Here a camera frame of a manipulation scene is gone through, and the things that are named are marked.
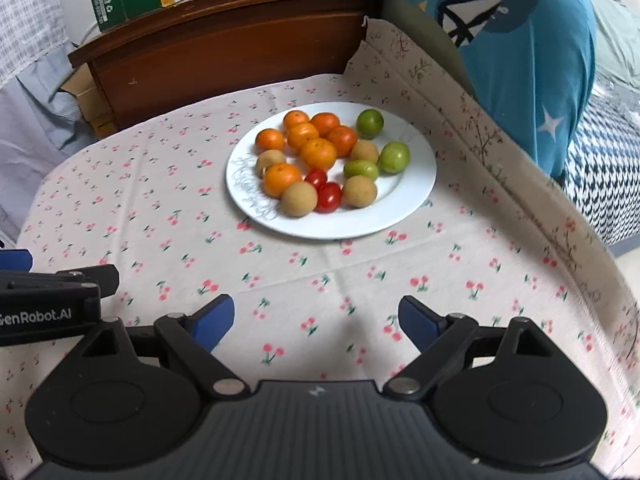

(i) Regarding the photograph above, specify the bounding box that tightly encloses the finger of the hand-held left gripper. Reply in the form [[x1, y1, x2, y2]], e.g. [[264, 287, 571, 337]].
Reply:
[[0, 264, 121, 300], [0, 249, 34, 272]]

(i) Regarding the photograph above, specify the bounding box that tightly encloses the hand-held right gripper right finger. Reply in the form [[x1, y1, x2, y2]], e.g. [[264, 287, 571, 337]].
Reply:
[[382, 295, 563, 396]]

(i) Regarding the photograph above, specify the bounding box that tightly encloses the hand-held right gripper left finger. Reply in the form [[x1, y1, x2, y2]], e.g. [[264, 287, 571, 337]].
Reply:
[[75, 294, 251, 398]]

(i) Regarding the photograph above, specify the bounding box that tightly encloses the white plate with grey drawing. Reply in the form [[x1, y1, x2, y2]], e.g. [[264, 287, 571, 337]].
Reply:
[[225, 102, 438, 240]]

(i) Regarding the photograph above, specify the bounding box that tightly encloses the small orange tangerine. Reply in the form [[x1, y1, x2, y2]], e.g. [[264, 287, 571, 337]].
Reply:
[[286, 122, 320, 150], [326, 125, 359, 157], [262, 162, 303, 199], [310, 112, 341, 136], [255, 128, 287, 153], [283, 110, 311, 132]]

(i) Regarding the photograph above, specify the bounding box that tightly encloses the green jujube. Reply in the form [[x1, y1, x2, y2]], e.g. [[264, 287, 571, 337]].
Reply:
[[356, 108, 385, 138], [343, 159, 380, 182], [378, 141, 411, 175]]

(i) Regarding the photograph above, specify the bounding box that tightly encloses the large orange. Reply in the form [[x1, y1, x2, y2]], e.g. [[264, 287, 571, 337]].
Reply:
[[299, 137, 338, 171]]

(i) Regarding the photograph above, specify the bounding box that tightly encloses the cherry print tablecloth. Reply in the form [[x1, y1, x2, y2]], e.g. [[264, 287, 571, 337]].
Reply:
[[0, 16, 640, 480]]

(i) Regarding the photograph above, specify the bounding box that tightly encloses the light blue striped cloth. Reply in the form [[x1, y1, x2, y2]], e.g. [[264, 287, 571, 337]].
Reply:
[[0, 42, 108, 246]]

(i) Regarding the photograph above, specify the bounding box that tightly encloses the brown cardboard box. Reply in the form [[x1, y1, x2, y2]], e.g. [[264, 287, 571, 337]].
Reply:
[[60, 62, 121, 138]]

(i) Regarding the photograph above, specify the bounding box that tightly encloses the houndstooth blanket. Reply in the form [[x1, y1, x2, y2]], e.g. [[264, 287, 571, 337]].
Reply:
[[562, 90, 640, 248]]

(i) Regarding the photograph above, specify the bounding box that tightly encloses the white checkered curtain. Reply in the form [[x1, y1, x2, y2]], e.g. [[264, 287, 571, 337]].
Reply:
[[0, 0, 71, 86]]

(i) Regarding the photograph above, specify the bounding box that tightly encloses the brown wooden headboard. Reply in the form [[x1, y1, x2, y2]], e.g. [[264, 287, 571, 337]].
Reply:
[[67, 0, 393, 131]]

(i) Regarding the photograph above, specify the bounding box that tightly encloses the olive green cushion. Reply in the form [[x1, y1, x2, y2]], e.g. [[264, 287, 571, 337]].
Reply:
[[382, 0, 476, 96]]

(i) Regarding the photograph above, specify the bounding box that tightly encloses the light green cloth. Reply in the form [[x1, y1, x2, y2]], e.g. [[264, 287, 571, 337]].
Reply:
[[570, 0, 640, 106]]

